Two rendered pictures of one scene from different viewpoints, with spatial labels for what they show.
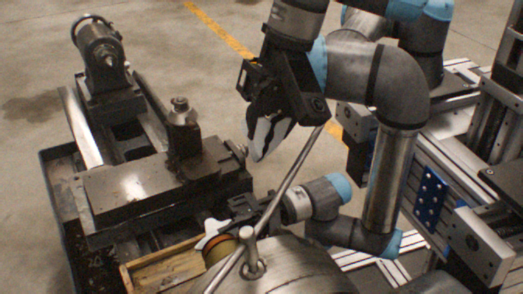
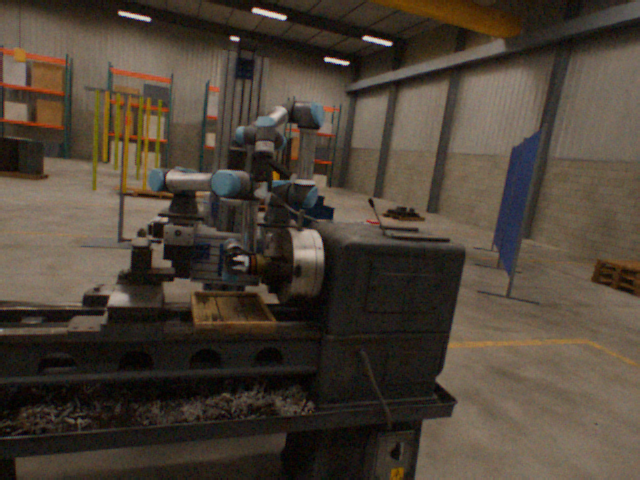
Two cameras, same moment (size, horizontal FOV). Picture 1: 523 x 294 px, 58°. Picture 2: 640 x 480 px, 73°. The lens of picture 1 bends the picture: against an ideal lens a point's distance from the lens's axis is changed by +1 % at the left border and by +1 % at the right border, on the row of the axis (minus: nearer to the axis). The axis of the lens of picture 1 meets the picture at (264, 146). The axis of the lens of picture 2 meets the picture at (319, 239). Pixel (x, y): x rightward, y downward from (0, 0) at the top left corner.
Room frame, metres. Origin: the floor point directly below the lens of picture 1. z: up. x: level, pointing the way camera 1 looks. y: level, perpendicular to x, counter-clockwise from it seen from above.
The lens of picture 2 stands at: (0.11, 1.71, 1.53)
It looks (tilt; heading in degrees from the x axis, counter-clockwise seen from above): 10 degrees down; 278
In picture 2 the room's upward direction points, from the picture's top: 8 degrees clockwise
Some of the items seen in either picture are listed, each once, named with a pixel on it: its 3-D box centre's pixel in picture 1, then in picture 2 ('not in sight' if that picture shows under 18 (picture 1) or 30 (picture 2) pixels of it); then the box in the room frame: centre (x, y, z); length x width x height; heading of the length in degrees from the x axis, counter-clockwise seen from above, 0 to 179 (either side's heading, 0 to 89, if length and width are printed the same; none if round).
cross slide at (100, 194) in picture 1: (167, 175); (137, 292); (0.98, 0.27, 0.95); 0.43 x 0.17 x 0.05; 118
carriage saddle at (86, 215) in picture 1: (159, 180); (122, 306); (1.01, 0.30, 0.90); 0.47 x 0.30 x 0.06; 118
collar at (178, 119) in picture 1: (182, 113); (141, 240); (1.00, 0.21, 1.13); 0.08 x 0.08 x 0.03
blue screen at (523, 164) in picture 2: not in sight; (510, 205); (-2.04, -6.38, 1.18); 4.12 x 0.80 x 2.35; 81
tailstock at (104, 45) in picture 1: (103, 66); not in sight; (1.50, 0.57, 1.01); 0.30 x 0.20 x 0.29; 28
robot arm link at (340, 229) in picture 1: (327, 227); (233, 269); (0.75, -0.15, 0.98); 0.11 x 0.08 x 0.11; 70
